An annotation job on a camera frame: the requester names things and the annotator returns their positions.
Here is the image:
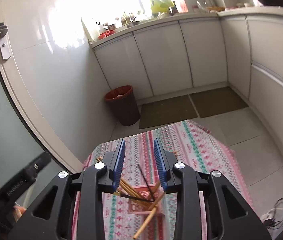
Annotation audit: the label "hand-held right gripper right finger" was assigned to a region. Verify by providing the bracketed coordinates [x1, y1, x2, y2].
[154, 138, 270, 240]

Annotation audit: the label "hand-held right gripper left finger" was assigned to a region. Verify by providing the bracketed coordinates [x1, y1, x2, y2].
[9, 138, 126, 240]

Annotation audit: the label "black chopstick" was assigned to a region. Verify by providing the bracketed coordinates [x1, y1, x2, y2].
[116, 193, 155, 203]
[138, 165, 155, 201]

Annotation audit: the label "pink plastic basket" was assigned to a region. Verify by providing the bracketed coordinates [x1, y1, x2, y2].
[129, 184, 166, 217]

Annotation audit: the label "pile of wooden chopsticks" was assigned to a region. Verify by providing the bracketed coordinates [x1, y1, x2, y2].
[115, 177, 166, 239]

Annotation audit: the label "patterned tablecloth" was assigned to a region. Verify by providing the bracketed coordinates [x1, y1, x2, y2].
[72, 120, 255, 240]

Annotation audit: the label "brown floor mat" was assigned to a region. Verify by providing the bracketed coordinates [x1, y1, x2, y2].
[139, 94, 199, 130]
[189, 86, 249, 118]

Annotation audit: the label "brown trash bin red liner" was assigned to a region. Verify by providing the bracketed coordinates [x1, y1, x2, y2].
[104, 85, 141, 127]

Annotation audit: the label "frosted glass door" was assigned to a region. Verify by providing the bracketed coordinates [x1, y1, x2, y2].
[0, 7, 82, 195]

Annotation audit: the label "white kitchen cabinets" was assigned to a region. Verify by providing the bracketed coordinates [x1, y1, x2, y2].
[89, 6, 283, 155]

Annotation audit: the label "white power strip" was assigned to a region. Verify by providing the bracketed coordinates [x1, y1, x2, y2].
[261, 211, 275, 223]

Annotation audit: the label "red bowl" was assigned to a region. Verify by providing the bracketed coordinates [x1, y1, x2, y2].
[99, 29, 116, 39]

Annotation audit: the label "tangled black cables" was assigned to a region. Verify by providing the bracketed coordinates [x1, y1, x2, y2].
[264, 197, 283, 229]

